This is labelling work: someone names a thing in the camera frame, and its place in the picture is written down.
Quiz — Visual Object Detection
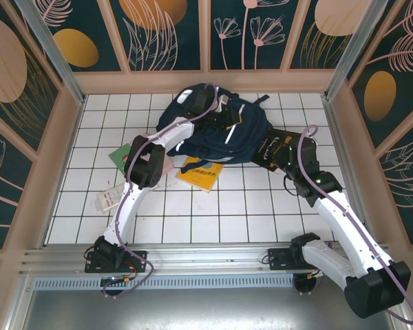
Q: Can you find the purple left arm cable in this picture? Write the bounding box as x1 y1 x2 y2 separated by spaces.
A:
101 82 225 300

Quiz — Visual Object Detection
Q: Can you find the clear ruler set package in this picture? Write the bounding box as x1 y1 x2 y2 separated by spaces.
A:
96 181 160 213

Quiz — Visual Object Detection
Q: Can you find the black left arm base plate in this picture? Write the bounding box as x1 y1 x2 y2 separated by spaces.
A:
84 250 149 274

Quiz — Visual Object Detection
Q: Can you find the long aluminium mounting rail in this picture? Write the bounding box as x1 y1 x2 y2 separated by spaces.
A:
19 242 395 276

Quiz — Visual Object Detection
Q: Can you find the green card package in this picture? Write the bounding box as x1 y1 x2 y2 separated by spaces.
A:
109 142 134 175

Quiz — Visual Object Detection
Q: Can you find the aluminium side rail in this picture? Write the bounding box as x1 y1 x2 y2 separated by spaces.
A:
36 96 87 249
322 96 378 247

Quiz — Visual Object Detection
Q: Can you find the grey metal sheet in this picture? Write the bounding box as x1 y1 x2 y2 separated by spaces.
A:
19 288 412 330

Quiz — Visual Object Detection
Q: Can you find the slotted grey cable duct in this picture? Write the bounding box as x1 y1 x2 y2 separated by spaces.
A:
32 276 326 292

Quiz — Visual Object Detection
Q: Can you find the yellow book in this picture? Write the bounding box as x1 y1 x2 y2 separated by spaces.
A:
176 155 226 194

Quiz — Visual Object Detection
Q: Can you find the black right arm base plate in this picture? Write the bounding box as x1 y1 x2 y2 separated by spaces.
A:
267 247 326 276

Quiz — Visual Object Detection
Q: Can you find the navy blue backpack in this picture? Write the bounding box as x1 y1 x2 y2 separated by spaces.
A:
156 82 273 165

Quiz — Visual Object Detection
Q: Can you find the pink pencil case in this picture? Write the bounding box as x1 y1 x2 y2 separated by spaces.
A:
139 131 176 179

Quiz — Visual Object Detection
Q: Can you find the aluminium corner post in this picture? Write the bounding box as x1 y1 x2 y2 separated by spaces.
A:
322 0 390 101
15 0 87 106

